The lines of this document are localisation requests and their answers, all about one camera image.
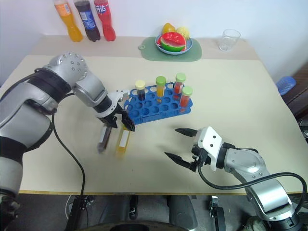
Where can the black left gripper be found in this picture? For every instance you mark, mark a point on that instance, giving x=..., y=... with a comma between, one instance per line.
x=117, y=111

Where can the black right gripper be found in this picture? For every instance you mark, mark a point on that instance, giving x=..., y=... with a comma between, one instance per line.
x=201, y=154

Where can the dark brown liquid test tube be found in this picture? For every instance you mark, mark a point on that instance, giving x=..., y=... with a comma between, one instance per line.
x=104, y=142

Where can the yellow liquid test tube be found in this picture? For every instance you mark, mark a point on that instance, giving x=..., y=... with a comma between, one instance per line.
x=120, y=150

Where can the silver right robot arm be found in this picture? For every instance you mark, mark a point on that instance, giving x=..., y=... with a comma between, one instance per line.
x=252, y=163

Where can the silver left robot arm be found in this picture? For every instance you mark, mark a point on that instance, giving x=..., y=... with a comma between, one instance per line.
x=89, y=89

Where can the blue test tube rack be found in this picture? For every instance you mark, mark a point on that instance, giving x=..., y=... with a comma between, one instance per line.
x=154, y=109

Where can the dark tube pale yellow cap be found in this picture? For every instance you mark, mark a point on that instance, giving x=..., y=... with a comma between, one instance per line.
x=140, y=92

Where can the red tube green cap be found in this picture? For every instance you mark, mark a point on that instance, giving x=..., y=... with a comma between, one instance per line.
x=178, y=88
x=185, y=99

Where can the orange tube green cap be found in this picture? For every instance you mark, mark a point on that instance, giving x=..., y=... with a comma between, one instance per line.
x=160, y=90

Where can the beige table mat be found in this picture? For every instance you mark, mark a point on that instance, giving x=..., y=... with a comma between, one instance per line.
x=240, y=101

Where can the green cutting board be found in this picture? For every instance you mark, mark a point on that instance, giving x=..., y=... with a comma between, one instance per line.
x=149, y=51

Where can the toy watermelon slice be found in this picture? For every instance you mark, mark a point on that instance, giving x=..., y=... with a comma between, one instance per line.
x=172, y=43

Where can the red soda bottle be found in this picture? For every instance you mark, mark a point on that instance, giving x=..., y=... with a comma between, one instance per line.
x=107, y=26

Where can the dark cola bottle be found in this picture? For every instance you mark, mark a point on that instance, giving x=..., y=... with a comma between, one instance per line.
x=91, y=26

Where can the blue plate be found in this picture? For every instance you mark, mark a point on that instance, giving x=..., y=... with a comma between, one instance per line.
x=188, y=45

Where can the orange soda bottle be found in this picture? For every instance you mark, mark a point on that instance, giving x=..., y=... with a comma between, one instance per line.
x=72, y=29

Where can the yellow toy pear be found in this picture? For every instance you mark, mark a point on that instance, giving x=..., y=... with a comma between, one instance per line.
x=167, y=27

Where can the yellow ridged toy fruit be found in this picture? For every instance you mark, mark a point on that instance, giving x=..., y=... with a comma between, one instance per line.
x=184, y=31

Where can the clear glass cup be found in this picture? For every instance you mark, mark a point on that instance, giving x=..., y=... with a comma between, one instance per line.
x=228, y=41

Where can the blue bottle cap object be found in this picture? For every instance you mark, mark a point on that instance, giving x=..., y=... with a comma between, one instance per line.
x=286, y=85

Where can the dark brown cabinet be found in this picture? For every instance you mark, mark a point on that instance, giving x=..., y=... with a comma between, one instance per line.
x=299, y=93

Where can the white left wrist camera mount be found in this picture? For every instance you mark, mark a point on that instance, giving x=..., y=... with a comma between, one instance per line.
x=116, y=94

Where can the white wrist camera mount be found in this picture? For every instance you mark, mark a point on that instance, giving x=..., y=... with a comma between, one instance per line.
x=211, y=139
x=116, y=94

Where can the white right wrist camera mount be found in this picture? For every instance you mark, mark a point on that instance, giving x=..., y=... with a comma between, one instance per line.
x=211, y=139

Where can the black metal bracket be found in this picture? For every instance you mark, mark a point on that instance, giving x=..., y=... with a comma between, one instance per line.
x=216, y=211

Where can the black metal frame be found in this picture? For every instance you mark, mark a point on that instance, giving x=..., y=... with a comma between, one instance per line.
x=78, y=211

